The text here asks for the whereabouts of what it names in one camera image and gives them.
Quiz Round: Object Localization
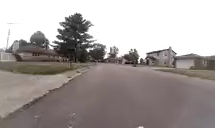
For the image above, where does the slim pale tree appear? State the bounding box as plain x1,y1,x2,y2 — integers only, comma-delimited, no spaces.
108,45,120,59

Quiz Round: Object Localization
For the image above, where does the dark broad tree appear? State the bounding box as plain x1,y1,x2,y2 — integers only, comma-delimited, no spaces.
88,42,108,62

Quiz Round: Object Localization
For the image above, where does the grey asphalt road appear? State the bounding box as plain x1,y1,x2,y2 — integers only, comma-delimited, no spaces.
0,63,215,128

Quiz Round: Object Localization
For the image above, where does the tall dark pine tree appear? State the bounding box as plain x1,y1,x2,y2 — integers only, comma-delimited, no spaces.
52,12,97,64

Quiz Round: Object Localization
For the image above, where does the two-storey grey house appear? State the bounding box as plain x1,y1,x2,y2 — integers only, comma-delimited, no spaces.
144,46,178,68

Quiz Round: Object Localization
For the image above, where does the low brown house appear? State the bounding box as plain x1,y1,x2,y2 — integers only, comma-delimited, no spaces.
12,45,63,63

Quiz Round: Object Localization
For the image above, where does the round tree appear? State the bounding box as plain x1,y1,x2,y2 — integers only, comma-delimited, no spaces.
29,30,51,50

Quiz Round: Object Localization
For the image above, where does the low house with white garage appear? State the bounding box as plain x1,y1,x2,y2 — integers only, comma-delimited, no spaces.
173,52,215,71

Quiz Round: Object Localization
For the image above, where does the pale concrete kerb strip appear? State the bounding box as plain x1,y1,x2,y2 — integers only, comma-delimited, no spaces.
0,67,90,118

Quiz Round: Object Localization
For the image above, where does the utility pole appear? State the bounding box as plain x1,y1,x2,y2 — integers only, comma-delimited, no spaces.
5,28,12,52

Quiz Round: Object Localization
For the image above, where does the white fence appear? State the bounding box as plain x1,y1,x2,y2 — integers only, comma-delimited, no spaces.
0,51,17,62

